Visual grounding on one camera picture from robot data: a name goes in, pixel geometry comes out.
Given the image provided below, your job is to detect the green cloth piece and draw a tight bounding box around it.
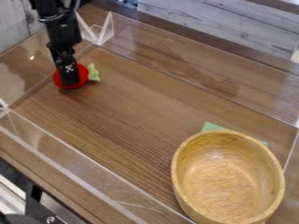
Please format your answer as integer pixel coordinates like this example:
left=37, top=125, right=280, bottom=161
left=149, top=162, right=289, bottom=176
left=200, top=121, right=269, bottom=147

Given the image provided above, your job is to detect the black metal table mount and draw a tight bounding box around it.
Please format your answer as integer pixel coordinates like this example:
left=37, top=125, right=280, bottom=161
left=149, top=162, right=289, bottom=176
left=24, top=184, right=68, bottom=224

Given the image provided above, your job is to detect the wooden oval bowl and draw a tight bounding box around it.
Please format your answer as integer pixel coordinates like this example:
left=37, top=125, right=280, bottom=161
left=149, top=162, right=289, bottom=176
left=170, top=129, right=285, bottom=224

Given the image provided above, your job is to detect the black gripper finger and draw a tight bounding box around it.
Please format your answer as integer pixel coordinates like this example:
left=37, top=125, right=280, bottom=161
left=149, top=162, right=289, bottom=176
left=50, top=48, right=80, bottom=87

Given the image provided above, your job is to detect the clear acrylic tray wall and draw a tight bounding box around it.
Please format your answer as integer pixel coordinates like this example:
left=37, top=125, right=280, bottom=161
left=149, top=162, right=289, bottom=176
left=0, top=6, right=299, bottom=224

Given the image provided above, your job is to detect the red plush tomato toy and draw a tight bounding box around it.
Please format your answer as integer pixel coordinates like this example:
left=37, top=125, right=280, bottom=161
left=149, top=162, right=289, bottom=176
left=56, top=63, right=100, bottom=89

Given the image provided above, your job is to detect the clear acrylic corner bracket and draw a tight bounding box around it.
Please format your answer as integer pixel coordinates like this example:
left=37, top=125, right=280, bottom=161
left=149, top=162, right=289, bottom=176
left=76, top=12, right=114, bottom=46

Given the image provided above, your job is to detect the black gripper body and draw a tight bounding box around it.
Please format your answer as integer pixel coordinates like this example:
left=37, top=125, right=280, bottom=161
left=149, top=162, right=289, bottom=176
left=29, top=0, right=81, bottom=54

